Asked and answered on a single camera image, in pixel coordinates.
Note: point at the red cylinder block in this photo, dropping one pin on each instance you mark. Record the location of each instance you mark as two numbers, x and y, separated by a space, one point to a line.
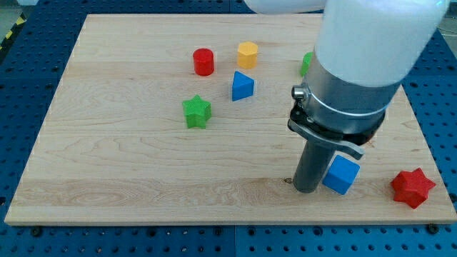
203 62

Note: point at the green block behind arm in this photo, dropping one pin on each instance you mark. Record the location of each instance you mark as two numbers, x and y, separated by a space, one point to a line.
306 63

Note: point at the red star block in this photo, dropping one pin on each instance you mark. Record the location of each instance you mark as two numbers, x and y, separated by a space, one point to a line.
412 187

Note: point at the blue cube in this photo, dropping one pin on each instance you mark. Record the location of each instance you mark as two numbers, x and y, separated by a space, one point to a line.
341 175

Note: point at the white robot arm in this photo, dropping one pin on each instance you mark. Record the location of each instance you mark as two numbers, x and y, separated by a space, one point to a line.
364 49

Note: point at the blue triangular prism block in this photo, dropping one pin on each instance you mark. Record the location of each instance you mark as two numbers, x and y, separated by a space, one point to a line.
242 86

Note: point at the green star block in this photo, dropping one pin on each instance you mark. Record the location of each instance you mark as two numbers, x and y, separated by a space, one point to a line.
196 112

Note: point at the light wooden board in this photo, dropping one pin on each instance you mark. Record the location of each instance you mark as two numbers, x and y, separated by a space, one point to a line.
114 148

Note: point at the yellow hexagonal prism block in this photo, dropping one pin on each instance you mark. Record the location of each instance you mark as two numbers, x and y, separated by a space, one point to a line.
247 55

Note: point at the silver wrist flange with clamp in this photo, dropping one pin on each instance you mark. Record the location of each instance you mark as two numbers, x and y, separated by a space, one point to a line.
336 114

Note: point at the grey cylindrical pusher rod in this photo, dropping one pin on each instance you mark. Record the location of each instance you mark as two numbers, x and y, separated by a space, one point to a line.
311 167

